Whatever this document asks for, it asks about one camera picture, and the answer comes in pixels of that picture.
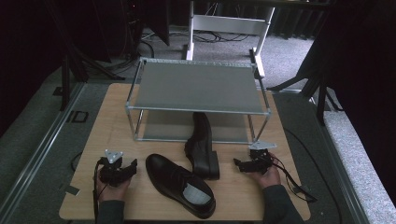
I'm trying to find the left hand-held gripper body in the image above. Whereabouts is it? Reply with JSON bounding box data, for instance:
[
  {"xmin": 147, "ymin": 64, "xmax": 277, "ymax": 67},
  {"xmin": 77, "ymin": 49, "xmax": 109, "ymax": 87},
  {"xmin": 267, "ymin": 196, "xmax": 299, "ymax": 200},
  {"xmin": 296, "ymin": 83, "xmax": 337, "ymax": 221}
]
[{"xmin": 97, "ymin": 148, "xmax": 129, "ymax": 188}]

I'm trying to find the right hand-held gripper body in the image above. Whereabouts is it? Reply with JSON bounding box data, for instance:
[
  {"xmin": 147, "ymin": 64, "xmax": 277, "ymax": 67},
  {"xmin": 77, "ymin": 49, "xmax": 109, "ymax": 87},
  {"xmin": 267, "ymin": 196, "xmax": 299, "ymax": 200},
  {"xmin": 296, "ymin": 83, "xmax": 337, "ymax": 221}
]
[{"xmin": 247, "ymin": 140, "xmax": 277, "ymax": 175}]

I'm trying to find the black leather shoe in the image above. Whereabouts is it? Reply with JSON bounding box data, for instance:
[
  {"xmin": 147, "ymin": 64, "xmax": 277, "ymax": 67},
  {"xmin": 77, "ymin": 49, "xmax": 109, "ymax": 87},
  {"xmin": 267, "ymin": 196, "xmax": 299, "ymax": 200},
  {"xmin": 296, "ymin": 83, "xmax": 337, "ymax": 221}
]
[
  {"xmin": 145, "ymin": 153, "xmax": 217, "ymax": 220},
  {"xmin": 184, "ymin": 111, "xmax": 221, "ymax": 181}
]

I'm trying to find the grey metal shoe rack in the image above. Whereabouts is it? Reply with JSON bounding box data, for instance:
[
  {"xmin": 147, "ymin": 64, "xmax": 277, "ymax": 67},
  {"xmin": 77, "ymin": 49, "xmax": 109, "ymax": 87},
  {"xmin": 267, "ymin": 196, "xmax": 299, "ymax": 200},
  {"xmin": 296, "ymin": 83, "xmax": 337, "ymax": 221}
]
[{"xmin": 124, "ymin": 57, "xmax": 272, "ymax": 145}]

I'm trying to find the person's left hand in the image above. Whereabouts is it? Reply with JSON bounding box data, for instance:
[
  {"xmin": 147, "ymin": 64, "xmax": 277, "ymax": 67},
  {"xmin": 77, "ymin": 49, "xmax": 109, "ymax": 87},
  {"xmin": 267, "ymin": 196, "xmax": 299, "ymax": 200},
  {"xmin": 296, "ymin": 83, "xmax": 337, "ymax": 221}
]
[{"xmin": 95, "ymin": 169, "xmax": 132, "ymax": 203}]

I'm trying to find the person's right hand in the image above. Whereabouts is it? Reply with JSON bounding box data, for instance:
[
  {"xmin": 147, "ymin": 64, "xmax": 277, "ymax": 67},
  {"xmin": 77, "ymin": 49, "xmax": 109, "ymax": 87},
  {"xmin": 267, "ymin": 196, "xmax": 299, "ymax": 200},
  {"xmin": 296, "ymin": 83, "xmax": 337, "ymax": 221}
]
[{"xmin": 248, "ymin": 152, "xmax": 282, "ymax": 189}]

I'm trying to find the grey tape strip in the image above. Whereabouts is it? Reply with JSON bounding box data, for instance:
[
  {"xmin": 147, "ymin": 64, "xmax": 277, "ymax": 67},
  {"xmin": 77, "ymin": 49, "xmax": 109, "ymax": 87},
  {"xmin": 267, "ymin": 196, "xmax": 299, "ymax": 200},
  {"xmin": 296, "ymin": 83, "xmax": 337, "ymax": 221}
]
[{"xmin": 58, "ymin": 184, "xmax": 81, "ymax": 197}]

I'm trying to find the black metal stand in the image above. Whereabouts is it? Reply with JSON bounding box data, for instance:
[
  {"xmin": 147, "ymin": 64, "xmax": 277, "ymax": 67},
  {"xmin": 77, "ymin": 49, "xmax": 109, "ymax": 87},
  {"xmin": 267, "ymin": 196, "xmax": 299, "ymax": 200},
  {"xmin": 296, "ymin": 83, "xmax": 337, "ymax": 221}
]
[
  {"xmin": 266, "ymin": 46, "xmax": 345, "ymax": 127},
  {"xmin": 46, "ymin": 0, "xmax": 127, "ymax": 112}
]

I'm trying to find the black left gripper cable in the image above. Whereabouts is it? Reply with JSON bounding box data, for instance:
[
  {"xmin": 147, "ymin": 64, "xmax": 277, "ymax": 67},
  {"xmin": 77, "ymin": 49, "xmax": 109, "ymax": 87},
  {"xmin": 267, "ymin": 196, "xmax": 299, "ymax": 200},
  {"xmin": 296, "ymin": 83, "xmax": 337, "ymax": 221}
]
[{"xmin": 92, "ymin": 157, "xmax": 108, "ymax": 224}]

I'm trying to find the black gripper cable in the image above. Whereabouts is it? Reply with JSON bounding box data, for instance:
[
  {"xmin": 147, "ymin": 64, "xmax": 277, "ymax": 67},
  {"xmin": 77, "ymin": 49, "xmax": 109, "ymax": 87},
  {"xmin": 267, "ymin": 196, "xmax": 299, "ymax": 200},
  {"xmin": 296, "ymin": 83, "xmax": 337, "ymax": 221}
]
[
  {"xmin": 92, "ymin": 157, "xmax": 108, "ymax": 224},
  {"xmin": 268, "ymin": 153, "xmax": 319, "ymax": 203}
]

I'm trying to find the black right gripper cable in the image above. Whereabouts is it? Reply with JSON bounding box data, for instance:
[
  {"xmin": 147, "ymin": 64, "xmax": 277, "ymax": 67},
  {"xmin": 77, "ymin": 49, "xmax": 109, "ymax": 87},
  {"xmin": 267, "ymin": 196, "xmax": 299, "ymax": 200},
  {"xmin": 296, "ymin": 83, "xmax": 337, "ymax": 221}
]
[{"xmin": 268, "ymin": 153, "xmax": 319, "ymax": 203}]

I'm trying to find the black floor cable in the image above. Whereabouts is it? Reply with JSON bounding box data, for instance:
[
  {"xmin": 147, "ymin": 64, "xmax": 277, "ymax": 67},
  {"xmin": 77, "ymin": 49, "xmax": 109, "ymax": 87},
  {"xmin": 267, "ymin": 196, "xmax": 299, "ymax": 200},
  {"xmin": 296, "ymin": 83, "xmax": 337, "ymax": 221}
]
[{"xmin": 282, "ymin": 126, "xmax": 342, "ymax": 224}]

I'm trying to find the black floor bracket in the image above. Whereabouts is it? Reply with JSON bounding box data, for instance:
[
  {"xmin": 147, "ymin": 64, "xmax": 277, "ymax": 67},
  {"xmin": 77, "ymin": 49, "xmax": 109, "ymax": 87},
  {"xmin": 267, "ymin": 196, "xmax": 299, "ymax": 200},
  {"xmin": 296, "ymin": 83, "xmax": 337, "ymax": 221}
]
[{"xmin": 65, "ymin": 109, "xmax": 90, "ymax": 124}]

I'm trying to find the aluminium floor rail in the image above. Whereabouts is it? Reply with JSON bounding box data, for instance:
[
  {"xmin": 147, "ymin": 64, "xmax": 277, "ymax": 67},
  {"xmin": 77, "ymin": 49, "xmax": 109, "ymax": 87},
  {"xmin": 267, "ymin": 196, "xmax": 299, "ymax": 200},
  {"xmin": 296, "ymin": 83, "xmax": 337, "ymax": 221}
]
[
  {"xmin": 0, "ymin": 81, "xmax": 87, "ymax": 218},
  {"xmin": 307, "ymin": 96, "xmax": 372, "ymax": 224}
]

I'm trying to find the bundle of floor cables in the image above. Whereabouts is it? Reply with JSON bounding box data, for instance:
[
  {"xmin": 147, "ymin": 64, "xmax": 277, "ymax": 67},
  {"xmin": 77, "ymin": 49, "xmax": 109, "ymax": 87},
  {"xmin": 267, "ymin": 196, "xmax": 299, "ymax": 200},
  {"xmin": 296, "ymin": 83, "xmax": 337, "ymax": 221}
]
[{"xmin": 139, "ymin": 27, "xmax": 251, "ymax": 45}]

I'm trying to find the white desk frame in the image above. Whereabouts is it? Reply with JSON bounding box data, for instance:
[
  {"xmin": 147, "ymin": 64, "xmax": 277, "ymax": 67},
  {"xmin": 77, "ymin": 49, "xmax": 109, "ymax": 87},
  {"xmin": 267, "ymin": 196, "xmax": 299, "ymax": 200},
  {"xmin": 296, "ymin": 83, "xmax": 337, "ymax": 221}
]
[{"xmin": 185, "ymin": 0, "xmax": 276, "ymax": 78}]

